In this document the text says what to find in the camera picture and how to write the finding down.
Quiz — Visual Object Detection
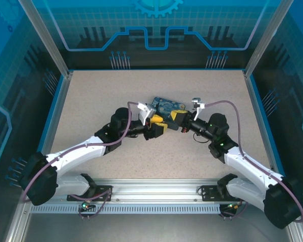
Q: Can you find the aluminium frame post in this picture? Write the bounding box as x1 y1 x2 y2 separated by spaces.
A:
17 0 74 79
243 0 295 78

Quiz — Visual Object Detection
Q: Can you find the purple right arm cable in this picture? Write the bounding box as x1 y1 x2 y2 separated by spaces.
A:
204 100 303 223

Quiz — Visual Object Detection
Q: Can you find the blue table side trim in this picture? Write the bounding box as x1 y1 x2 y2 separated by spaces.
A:
248 74 288 184
30 74 66 184

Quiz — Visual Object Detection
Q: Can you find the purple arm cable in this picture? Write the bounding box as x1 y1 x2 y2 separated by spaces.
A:
204 100 303 223
22 100 142 220

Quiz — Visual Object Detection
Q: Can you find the aluminium frame bar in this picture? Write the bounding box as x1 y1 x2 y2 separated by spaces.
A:
284 221 303 242
5 204 31 242

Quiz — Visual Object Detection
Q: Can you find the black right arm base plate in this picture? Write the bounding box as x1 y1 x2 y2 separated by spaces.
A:
200 185 227 202

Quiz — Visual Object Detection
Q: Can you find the slotted grey cable duct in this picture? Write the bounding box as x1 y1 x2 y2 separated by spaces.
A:
30 203 224 215

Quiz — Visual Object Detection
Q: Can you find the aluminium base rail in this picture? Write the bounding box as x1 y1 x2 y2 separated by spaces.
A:
50 177 293 205

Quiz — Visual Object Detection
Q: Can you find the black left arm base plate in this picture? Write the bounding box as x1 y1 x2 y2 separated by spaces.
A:
67 185 114 202

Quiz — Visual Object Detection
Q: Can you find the aluminium table side rail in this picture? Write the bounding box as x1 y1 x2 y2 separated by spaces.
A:
36 72 74 184
243 72 280 181

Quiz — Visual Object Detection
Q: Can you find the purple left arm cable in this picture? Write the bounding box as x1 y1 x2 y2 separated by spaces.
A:
22 100 142 220

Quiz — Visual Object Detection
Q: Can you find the starry night print tin box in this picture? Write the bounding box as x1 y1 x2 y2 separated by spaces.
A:
148 96 188 125

